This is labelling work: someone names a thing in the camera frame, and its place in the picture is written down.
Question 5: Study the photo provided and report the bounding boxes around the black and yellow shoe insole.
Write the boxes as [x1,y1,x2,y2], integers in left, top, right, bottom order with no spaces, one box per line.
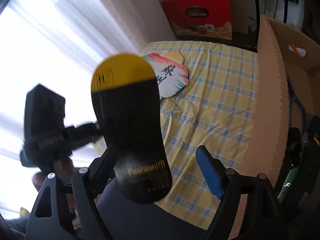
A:
[91,54,172,204]

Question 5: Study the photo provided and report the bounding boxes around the white curtain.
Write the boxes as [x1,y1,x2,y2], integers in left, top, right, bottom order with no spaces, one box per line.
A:
[1,0,175,219]

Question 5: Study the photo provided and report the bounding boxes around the brown cardboard box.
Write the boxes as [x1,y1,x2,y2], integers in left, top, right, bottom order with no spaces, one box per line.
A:
[239,15,319,185]

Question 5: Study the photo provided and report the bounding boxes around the painted paper hand fan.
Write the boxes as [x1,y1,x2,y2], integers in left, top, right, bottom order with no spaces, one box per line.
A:
[142,51,189,99]

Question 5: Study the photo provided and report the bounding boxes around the red chocolate gift box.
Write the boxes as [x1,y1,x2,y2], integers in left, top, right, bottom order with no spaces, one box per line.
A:
[161,0,232,40]

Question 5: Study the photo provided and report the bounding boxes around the person's left hand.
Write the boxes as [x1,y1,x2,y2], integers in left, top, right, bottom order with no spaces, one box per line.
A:
[31,157,76,192]

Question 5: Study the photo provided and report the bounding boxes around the yellow blue plaid cloth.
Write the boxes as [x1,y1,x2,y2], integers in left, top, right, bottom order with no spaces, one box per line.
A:
[143,41,259,230]

